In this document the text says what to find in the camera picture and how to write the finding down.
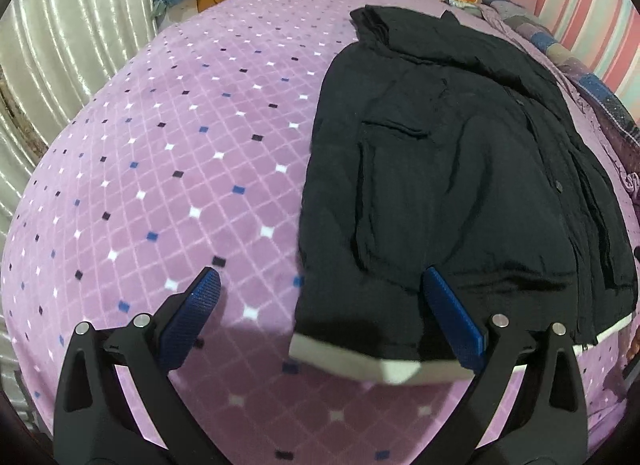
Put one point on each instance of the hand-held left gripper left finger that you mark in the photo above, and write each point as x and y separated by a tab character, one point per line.
192	312

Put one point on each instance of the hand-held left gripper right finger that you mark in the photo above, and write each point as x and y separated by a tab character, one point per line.
452	317

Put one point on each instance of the black jacket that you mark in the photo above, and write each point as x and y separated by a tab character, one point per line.
450	170

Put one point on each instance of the bed with purple diamond sheet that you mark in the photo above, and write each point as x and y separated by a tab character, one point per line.
175	145

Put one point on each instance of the patchwork quilt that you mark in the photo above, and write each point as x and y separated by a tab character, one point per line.
585	70

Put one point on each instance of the cream satin curtain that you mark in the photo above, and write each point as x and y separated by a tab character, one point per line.
60	45

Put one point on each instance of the white drawer chest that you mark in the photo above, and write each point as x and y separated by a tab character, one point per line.
177	10

